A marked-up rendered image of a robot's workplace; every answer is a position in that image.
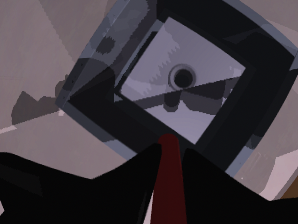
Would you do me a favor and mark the dark red peg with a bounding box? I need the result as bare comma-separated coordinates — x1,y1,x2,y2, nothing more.
150,133,188,224

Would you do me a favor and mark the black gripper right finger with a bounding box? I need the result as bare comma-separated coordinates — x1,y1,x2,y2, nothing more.
181,149,298,224

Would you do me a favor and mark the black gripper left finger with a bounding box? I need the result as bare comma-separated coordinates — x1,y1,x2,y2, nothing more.
0,143,161,224

